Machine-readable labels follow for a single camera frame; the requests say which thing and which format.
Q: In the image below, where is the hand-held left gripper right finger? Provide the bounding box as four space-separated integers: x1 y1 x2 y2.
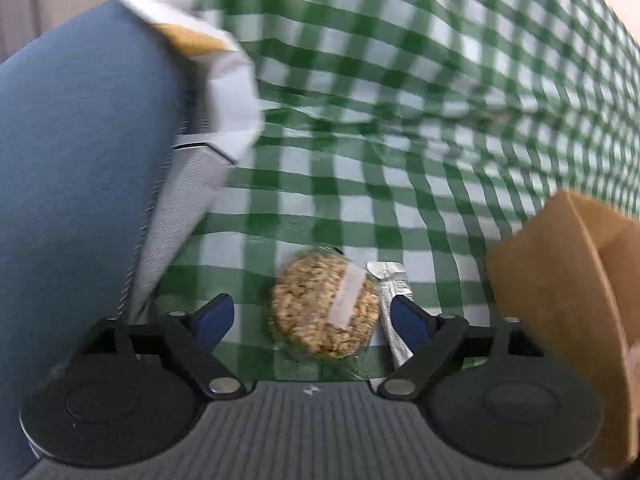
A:
377 295 544 402

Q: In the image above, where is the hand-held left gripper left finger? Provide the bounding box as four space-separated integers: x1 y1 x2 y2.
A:
92 294 247 402

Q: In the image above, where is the round grain cake packet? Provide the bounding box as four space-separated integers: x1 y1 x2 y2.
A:
267 245 383 367

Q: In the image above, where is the cardboard box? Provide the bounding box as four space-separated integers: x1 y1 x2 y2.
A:
485 190 640 476

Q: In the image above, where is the silver snack bar wrapper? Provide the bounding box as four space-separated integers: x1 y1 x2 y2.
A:
366 260 417 372

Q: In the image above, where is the green checked tablecloth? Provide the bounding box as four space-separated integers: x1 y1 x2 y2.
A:
150 0 640 386

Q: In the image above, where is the white bag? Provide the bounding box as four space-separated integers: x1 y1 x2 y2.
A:
117 0 264 324

